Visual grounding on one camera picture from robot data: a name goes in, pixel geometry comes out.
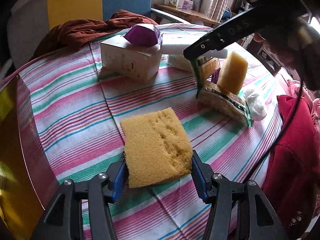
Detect thick yellow sponge block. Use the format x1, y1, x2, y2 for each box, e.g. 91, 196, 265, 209
217, 51, 248, 95

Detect yellow sponge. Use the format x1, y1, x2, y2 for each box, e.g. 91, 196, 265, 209
120, 107, 193, 189

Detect white foam block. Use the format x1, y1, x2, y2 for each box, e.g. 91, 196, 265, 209
161, 43, 228, 60

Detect cream knitted sock roll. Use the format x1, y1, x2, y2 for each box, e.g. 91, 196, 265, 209
168, 55, 192, 72

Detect white plastic bag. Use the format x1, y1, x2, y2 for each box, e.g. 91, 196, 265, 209
244, 87, 267, 121

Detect purple wrapper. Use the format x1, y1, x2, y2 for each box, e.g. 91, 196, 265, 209
124, 23, 162, 48

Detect person right hand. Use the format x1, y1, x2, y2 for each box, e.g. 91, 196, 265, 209
253, 33, 301, 70

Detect wooden bedside table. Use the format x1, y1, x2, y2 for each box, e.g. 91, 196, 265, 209
153, 4, 220, 28

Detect gold lined red box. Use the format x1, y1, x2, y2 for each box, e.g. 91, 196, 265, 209
1, 76, 60, 239

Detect white boxes on table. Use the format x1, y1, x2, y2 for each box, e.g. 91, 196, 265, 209
164, 0, 194, 10

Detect striped bed sheet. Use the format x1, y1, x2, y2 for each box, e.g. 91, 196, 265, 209
1, 32, 286, 239

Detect red garment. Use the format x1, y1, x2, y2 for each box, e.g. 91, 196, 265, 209
262, 95, 319, 239

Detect white cardboard box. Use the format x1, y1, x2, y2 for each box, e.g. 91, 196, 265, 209
100, 35, 162, 83

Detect dark red blanket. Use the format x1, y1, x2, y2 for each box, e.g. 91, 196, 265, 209
31, 9, 157, 59

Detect grey yellow blue headboard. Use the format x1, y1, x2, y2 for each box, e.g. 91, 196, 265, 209
7, 0, 151, 68

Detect grey bed side rail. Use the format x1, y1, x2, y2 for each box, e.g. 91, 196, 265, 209
151, 8, 189, 24

